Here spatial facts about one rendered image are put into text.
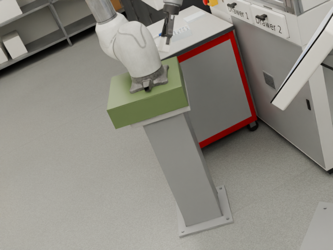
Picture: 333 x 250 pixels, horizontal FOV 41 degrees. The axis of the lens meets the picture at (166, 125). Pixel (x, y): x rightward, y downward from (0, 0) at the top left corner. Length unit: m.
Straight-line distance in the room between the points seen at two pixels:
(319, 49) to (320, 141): 1.16
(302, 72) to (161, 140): 0.98
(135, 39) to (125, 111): 0.31
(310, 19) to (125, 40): 0.80
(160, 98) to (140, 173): 1.15
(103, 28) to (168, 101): 0.46
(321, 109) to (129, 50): 0.97
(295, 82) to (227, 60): 1.37
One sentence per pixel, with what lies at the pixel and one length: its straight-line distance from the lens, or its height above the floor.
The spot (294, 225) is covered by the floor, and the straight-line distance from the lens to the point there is 2.33.
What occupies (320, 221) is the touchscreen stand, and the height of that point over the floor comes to 0.03.
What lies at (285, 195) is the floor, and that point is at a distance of 2.49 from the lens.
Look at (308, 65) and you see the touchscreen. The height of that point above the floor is 1.09.
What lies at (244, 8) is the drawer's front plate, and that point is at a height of 0.90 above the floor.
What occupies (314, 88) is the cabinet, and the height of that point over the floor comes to 0.56.
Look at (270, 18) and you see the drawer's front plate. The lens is 2.19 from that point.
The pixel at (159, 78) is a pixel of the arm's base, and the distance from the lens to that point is 1.98.
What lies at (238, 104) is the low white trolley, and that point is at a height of 0.26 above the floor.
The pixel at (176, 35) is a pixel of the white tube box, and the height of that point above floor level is 0.79.
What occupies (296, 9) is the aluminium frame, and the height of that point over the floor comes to 0.97.
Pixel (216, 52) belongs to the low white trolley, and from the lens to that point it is 2.63.
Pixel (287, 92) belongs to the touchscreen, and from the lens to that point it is 1.36.
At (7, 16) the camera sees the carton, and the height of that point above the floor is 0.66.
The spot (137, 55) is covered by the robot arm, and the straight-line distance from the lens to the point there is 1.93.
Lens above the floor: 1.70
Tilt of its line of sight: 30 degrees down
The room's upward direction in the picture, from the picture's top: 22 degrees counter-clockwise
